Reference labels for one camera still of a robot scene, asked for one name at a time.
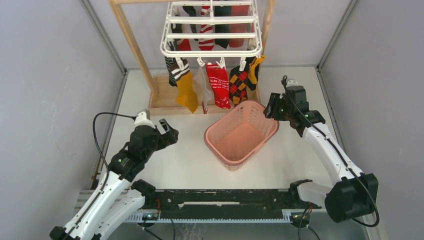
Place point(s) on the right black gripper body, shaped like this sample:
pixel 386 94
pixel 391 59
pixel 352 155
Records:
pixel 280 111

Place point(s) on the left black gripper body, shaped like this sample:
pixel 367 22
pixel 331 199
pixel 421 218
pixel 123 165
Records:
pixel 161 141

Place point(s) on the wooden hanger stand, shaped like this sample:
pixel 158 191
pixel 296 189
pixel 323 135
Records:
pixel 162 94

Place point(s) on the pink plastic basket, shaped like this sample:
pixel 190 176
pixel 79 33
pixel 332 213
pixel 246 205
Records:
pixel 240 134

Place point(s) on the red snowflake sock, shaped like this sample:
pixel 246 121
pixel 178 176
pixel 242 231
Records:
pixel 219 83

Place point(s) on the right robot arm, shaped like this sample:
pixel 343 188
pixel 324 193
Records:
pixel 353 193

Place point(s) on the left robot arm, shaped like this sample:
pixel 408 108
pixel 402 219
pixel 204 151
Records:
pixel 118 194

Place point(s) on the white plastic sock hanger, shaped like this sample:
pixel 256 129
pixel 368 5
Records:
pixel 252 20

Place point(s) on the mustard yellow sock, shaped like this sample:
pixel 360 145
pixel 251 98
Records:
pixel 253 73

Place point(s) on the argyle red yellow sock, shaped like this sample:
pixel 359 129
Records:
pixel 238 84

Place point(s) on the yellow brown striped sock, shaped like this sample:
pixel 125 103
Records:
pixel 186 96

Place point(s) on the grey white sock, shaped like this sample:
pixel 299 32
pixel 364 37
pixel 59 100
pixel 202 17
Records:
pixel 207 94

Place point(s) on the black white striped sock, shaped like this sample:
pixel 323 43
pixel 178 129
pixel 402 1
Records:
pixel 169 61

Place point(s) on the red sock white pattern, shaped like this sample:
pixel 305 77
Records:
pixel 237 11

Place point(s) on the black striped narrow sock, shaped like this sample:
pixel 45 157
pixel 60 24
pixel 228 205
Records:
pixel 191 11

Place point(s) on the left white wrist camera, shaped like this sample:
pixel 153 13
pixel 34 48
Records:
pixel 143 119

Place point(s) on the black mounting rail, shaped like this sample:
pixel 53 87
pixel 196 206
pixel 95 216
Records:
pixel 224 204

